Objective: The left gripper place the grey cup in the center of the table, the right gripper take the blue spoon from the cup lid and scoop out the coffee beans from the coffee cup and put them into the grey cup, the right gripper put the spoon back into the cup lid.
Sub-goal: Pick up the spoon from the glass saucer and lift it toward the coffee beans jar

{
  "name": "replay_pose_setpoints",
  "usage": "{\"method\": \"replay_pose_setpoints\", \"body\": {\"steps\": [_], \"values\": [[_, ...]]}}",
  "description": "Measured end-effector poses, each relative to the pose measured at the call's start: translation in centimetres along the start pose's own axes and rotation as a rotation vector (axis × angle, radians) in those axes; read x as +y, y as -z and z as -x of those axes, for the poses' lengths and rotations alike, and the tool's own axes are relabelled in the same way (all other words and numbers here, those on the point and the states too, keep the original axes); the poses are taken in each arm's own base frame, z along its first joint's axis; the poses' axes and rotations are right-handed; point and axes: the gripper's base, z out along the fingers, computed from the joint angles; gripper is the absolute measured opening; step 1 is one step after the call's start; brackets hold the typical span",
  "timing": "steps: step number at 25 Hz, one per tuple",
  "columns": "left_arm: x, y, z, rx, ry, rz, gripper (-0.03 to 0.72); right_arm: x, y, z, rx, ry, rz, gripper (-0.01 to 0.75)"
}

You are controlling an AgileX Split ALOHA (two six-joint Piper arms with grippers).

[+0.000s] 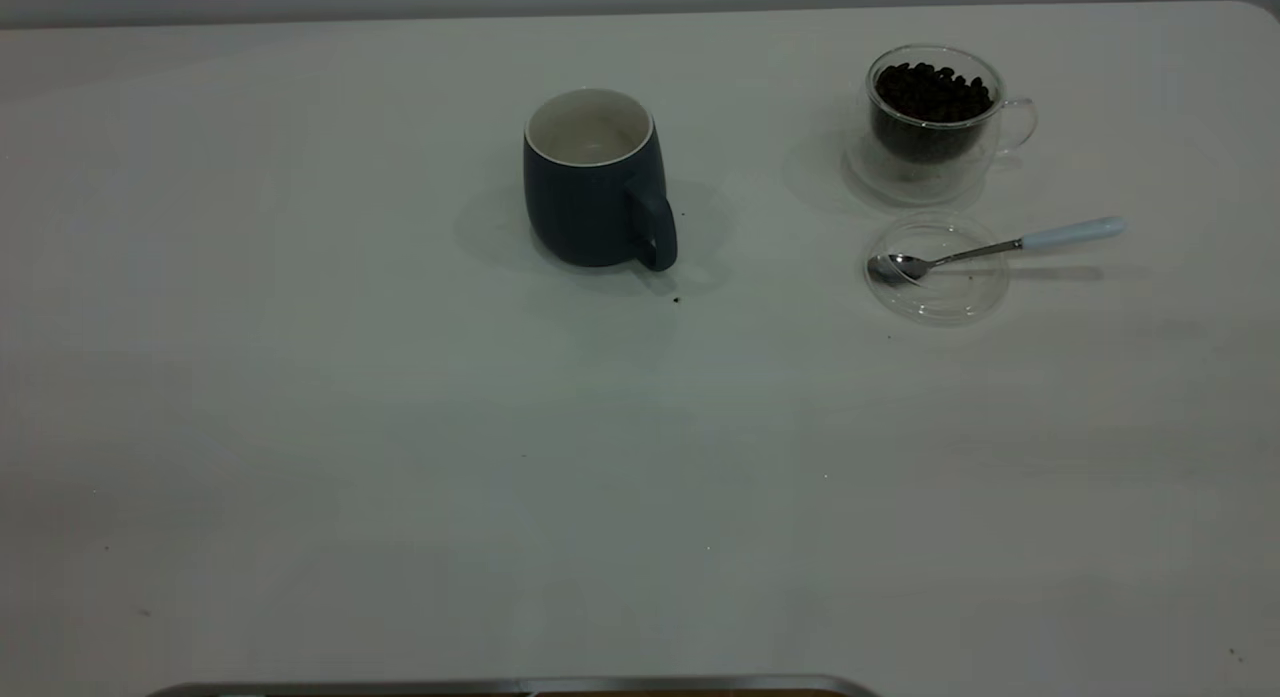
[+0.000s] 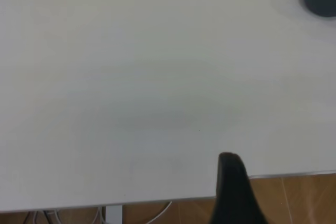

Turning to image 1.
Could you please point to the roasted coffee beans pile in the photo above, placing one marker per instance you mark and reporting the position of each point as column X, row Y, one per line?
column 932, row 97

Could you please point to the silver metal rim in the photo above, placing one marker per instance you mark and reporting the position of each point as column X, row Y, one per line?
column 500, row 687

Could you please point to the dark grey ceramic mug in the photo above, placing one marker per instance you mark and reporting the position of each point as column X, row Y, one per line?
column 580, row 212

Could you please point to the round clear glass lid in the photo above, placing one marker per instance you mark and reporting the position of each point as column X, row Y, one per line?
column 950, row 297

